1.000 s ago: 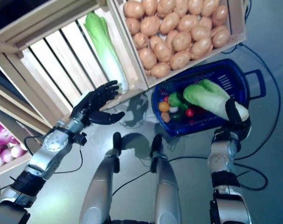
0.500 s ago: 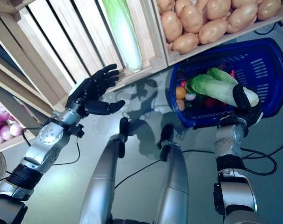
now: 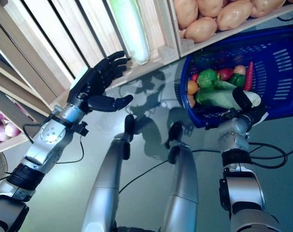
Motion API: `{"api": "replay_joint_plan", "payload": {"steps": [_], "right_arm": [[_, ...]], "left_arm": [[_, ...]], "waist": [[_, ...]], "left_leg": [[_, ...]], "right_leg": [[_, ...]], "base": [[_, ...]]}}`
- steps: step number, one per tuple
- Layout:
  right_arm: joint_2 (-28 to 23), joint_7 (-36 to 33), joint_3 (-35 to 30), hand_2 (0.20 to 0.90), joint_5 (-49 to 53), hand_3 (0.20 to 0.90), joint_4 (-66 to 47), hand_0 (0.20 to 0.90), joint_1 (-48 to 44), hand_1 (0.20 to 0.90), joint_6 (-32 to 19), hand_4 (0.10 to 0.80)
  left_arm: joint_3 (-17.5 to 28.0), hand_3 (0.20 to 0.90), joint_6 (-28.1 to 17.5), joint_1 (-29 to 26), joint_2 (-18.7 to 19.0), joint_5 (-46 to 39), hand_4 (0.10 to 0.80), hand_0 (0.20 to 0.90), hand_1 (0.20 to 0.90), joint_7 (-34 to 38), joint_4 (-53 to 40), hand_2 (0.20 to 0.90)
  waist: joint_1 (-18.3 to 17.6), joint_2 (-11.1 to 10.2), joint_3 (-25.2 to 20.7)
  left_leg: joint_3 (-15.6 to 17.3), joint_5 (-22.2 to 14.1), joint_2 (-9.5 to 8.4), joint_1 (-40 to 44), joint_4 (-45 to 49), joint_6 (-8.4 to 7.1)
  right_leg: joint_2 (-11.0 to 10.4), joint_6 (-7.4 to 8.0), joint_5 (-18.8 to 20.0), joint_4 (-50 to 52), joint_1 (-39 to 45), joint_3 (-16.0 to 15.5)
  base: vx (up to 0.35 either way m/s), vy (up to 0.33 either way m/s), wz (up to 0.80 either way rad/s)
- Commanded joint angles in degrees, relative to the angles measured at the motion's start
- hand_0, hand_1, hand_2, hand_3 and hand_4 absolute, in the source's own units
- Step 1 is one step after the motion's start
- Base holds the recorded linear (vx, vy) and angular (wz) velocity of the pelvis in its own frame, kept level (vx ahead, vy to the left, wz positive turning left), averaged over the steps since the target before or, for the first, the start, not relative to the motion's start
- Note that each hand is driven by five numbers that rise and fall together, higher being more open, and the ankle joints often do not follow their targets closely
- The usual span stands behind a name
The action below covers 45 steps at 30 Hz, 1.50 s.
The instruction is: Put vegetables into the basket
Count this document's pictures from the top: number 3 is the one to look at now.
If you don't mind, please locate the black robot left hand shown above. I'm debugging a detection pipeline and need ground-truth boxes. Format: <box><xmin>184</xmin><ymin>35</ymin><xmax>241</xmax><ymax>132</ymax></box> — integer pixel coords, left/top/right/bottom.
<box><xmin>67</xmin><ymin>50</ymin><xmax>134</xmax><ymax>114</ymax></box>

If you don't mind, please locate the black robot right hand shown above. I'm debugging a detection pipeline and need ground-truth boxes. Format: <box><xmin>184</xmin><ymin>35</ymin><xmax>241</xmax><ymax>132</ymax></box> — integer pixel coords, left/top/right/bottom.
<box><xmin>231</xmin><ymin>87</ymin><xmax>269</xmax><ymax>125</ymax></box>

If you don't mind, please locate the green white napa cabbage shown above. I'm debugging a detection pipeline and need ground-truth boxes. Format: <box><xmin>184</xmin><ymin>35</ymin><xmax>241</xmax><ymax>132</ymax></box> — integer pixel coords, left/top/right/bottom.
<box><xmin>194</xmin><ymin>81</ymin><xmax>262</xmax><ymax>110</ymax></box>
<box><xmin>107</xmin><ymin>0</ymin><xmax>152</xmax><ymax>65</ymax></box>

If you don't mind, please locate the blue plastic shopping basket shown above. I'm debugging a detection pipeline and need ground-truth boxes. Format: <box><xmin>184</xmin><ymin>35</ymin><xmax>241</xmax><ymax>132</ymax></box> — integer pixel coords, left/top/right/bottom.
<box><xmin>179</xmin><ymin>24</ymin><xmax>293</xmax><ymax>129</ymax></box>

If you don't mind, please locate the green bell pepper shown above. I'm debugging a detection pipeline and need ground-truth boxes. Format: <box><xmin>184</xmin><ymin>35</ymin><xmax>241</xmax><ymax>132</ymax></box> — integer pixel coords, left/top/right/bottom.
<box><xmin>228</xmin><ymin>73</ymin><xmax>246</xmax><ymax>88</ymax></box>

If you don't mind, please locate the long red chili pepper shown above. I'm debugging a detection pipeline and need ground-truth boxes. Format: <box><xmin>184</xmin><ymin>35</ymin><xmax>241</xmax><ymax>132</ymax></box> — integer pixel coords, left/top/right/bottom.
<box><xmin>244</xmin><ymin>61</ymin><xmax>255</xmax><ymax>92</ymax></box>

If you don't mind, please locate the pale onion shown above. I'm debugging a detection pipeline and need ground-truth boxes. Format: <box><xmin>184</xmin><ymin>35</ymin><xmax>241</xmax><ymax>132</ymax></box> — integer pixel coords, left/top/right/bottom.
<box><xmin>233</xmin><ymin>65</ymin><xmax>247</xmax><ymax>76</ymax></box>

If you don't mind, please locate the red apple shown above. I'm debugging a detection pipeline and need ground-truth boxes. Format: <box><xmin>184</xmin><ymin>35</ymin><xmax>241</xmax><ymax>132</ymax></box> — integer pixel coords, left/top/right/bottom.
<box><xmin>217</xmin><ymin>68</ymin><xmax>234</xmax><ymax>82</ymax></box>

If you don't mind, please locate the brown potato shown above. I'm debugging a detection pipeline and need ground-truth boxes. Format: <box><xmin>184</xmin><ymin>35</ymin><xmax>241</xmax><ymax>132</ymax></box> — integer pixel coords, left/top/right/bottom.
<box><xmin>251</xmin><ymin>0</ymin><xmax>287</xmax><ymax>18</ymax></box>
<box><xmin>185</xmin><ymin>16</ymin><xmax>219</xmax><ymax>44</ymax></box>
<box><xmin>187</xmin><ymin>94</ymin><xmax>197</xmax><ymax>108</ymax></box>
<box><xmin>173</xmin><ymin>0</ymin><xmax>199</xmax><ymax>29</ymax></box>
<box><xmin>216</xmin><ymin>1</ymin><xmax>254</xmax><ymax>31</ymax></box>
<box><xmin>197</xmin><ymin>0</ymin><xmax>225</xmax><ymax>18</ymax></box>

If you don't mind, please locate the orange fruit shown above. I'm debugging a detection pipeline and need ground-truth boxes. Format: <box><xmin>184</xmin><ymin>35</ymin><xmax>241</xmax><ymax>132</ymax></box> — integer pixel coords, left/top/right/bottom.
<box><xmin>187</xmin><ymin>80</ymin><xmax>200</xmax><ymax>96</ymax></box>

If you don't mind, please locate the wooden slatted crate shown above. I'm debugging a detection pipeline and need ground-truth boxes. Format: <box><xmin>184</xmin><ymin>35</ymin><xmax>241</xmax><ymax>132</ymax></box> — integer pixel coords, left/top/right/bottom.
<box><xmin>0</xmin><ymin>0</ymin><xmax>180</xmax><ymax>111</ymax></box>

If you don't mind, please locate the wooden potato crate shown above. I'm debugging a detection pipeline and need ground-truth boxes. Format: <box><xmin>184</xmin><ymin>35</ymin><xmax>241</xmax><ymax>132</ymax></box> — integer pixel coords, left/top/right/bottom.
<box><xmin>167</xmin><ymin>0</ymin><xmax>293</xmax><ymax>58</ymax></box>

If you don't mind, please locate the wooden onion crate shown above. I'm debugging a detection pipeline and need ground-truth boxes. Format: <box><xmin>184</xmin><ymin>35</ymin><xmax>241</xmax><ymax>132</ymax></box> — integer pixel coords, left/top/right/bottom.
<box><xmin>0</xmin><ymin>96</ymin><xmax>32</xmax><ymax>157</ymax></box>

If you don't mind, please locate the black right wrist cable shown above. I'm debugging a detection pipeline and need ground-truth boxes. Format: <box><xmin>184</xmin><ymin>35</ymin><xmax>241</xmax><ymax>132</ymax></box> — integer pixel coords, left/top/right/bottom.
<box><xmin>248</xmin><ymin>142</ymin><xmax>288</xmax><ymax>167</ymax></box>

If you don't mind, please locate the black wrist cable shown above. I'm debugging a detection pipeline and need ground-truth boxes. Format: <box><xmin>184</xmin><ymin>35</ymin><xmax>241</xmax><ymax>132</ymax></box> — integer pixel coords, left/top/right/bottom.
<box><xmin>248</xmin><ymin>142</ymin><xmax>288</xmax><ymax>167</ymax></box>
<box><xmin>22</xmin><ymin>115</ymin><xmax>86</xmax><ymax>165</ymax></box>

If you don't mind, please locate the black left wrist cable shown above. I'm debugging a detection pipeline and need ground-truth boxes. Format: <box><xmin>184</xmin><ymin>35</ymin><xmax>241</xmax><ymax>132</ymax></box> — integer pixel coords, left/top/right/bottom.
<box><xmin>22</xmin><ymin>115</ymin><xmax>86</xmax><ymax>165</ymax></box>

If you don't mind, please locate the thin black floor cable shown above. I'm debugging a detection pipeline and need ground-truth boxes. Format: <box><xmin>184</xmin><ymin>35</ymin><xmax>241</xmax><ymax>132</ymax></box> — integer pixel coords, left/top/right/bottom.
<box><xmin>118</xmin><ymin>160</ymin><xmax>171</xmax><ymax>194</ymax></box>

